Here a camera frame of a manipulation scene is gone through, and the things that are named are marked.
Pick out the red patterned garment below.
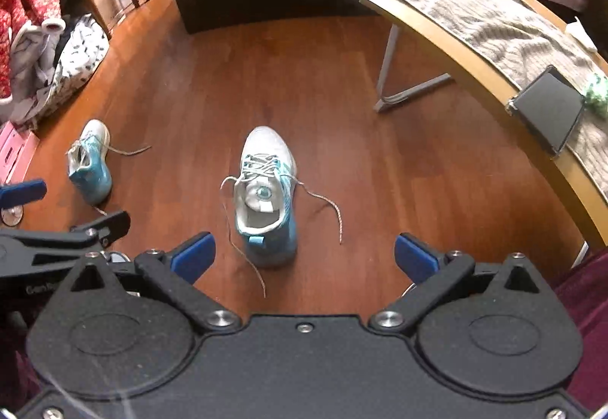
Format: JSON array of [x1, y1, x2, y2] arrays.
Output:
[[1, 0, 66, 105]]

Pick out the clothes pile on floor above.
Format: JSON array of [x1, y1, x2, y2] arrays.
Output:
[[1, 14, 109, 129]]

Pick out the black tablet device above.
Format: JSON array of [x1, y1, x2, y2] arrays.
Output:
[[506, 65, 585, 157]]

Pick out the grey striped cloth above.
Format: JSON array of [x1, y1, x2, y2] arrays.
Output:
[[400, 0, 607, 192]]

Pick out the grey white shoelace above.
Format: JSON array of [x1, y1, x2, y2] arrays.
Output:
[[220, 152, 344, 297]]

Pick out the pink box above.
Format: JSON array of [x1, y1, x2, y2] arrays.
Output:
[[0, 121, 39, 185]]

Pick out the small wooden folding table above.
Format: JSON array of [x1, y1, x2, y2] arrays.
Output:
[[359, 0, 607, 250]]

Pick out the white blue sneaker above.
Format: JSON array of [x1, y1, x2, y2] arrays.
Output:
[[233, 127, 297, 268], [66, 119, 152, 216]]

